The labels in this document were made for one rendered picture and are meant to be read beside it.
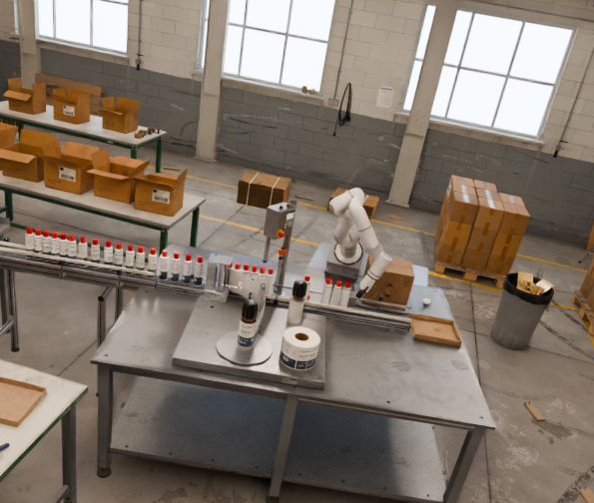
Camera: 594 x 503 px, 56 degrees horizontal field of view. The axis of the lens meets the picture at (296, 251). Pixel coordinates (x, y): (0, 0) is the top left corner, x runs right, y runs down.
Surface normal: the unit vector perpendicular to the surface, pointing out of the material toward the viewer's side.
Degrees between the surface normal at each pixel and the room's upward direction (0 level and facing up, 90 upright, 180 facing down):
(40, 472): 0
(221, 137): 90
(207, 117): 90
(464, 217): 90
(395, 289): 90
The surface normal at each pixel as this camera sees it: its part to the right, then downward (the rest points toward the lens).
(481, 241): -0.20, 0.38
